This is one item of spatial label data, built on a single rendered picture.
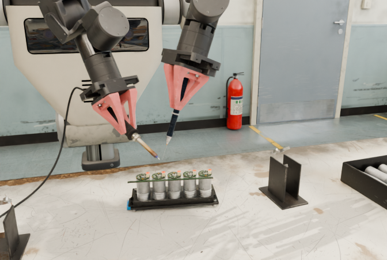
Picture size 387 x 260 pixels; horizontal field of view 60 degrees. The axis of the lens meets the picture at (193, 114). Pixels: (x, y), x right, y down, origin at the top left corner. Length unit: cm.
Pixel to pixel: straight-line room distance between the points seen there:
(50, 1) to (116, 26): 13
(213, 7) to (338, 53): 340
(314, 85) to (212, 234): 329
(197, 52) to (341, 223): 38
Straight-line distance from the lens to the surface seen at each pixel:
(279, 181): 66
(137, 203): 63
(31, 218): 67
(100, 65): 66
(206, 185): 62
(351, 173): 77
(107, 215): 64
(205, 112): 336
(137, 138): 64
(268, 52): 344
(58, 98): 93
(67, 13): 68
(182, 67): 57
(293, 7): 354
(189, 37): 59
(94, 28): 63
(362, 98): 427
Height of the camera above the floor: 109
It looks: 16 degrees down
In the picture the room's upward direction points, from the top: straight up
